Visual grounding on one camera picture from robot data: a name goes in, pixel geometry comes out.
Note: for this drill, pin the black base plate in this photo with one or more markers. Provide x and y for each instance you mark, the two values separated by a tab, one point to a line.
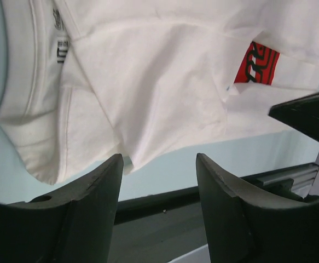
158	228

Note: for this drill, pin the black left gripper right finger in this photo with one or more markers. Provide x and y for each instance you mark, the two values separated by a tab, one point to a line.
245	223

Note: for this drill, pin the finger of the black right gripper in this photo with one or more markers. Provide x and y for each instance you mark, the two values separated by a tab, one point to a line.
301	114

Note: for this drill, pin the white t-shirt with red print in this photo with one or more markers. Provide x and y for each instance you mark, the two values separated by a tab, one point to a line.
89	79

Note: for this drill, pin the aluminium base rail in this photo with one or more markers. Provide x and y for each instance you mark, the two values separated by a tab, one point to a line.
293	182

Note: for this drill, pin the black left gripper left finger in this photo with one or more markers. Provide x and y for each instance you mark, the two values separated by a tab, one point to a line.
71	224

